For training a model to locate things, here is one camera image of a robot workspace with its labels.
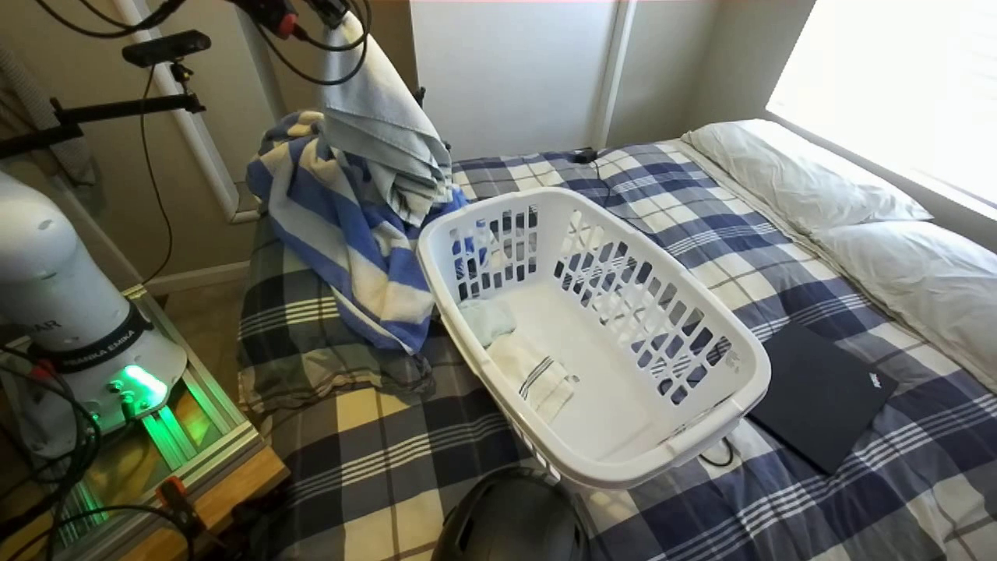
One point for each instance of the light grey towel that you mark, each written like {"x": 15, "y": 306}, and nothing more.
{"x": 376, "y": 115}

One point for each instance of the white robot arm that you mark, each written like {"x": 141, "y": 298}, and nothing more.
{"x": 72, "y": 313}

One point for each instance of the blue white striped towel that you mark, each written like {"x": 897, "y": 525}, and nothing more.
{"x": 352, "y": 222}

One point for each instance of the white plastic laundry basket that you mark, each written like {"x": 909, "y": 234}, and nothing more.
{"x": 598, "y": 348}

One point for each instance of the blue plaid bedspread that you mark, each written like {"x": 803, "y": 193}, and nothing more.
{"x": 878, "y": 446}

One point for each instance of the black round helmet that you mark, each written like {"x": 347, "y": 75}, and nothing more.
{"x": 513, "y": 515}

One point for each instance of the white pillow near window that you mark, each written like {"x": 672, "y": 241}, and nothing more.
{"x": 798, "y": 178}

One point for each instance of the black flat tablet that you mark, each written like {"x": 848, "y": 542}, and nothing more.
{"x": 822, "y": 395}

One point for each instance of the wooden side table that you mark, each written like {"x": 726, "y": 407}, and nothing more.
{"x": 165, "y": 488}

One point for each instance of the white pillow front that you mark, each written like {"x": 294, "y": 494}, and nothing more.
{"x": 932, "y": 279}

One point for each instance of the black camera on stand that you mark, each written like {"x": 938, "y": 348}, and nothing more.
{"x": 69, "y": 122}

